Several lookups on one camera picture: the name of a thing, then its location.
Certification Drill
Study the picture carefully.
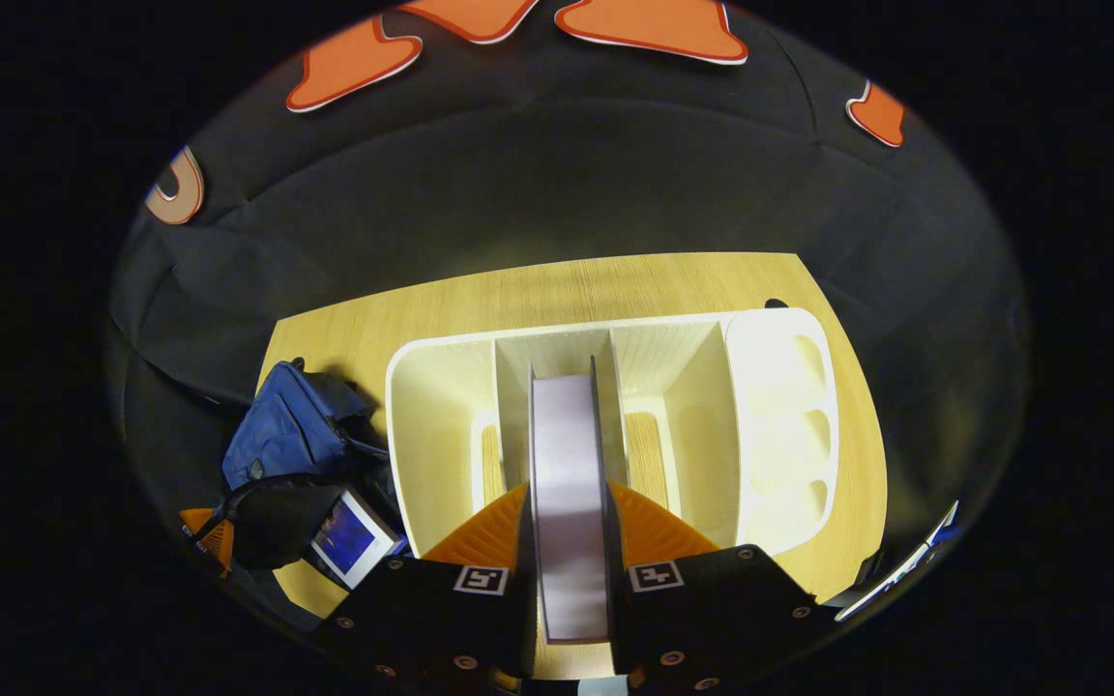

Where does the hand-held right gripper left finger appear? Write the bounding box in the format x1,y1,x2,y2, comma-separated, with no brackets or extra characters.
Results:
315,481,534,692

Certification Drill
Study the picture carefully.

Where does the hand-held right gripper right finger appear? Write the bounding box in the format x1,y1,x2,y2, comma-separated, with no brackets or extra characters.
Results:
605,481,838,692

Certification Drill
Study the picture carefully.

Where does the blue cover book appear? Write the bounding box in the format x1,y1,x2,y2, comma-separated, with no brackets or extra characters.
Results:
310,490,403,591

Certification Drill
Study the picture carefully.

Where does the blue schoolbag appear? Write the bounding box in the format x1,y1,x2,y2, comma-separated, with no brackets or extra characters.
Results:
220,360,413,591

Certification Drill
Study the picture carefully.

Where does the dark cover book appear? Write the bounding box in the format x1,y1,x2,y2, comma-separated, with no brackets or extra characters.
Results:
526,356,628,647

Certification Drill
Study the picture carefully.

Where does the white bookshelf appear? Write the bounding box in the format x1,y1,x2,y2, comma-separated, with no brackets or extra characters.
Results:
385,307,840,562

